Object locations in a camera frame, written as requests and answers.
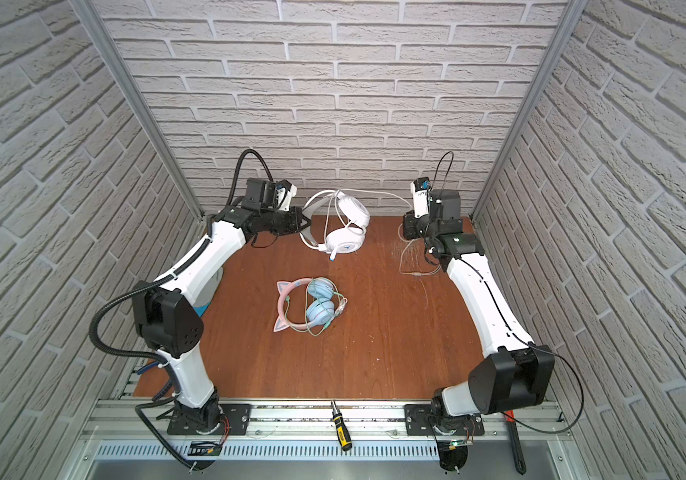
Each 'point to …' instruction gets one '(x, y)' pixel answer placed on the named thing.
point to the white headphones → (348, 237)
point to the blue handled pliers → (164, 388)
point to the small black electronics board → (204, 448)
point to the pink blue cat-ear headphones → (320, 307)
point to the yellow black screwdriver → (344, 436)
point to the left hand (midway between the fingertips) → (312, 216)
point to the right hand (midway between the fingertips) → (411, 211)
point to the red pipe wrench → (516, 442)
